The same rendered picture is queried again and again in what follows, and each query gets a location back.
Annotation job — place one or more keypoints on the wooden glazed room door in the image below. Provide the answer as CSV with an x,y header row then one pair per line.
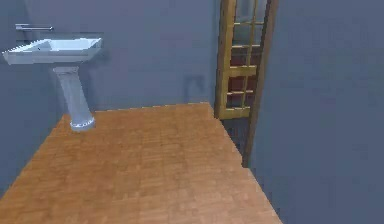
x,y
241,71

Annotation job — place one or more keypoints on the white pedestal sink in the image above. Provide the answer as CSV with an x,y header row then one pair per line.
x,y
75,96

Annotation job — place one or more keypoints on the grey wall towel bar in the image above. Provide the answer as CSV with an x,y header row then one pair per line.
x,y
33,27

